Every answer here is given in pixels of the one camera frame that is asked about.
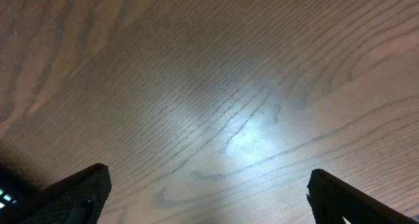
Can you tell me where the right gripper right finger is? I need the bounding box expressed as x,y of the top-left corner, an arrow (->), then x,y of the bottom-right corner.
307,169 -> 418,224

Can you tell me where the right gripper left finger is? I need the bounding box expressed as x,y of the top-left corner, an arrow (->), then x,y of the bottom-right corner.
1,163 -> 112,224

